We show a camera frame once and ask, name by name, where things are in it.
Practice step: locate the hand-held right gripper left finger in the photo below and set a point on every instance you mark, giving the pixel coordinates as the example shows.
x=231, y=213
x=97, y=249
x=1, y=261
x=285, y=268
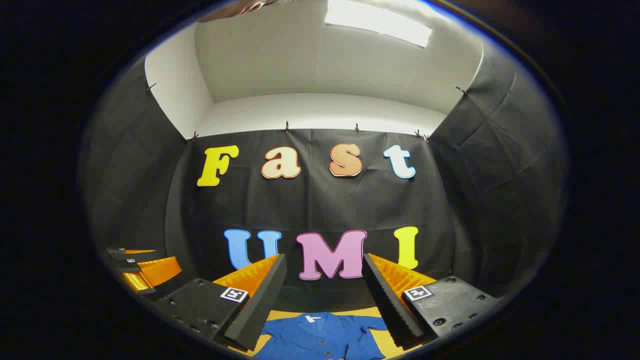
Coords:
x=260, y=300

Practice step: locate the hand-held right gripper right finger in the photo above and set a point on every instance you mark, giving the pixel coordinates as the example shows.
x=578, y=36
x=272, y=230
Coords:
x=387, y=300

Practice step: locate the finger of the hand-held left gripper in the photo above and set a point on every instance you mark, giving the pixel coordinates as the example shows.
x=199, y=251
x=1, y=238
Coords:
x=160, y=270
x=137, y=256

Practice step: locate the blue button-up shirt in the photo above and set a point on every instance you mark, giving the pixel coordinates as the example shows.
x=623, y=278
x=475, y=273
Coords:
x=320, y=335

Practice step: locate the row of black backdrop clips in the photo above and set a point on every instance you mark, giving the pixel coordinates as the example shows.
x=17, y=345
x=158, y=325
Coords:
x=286, y=128

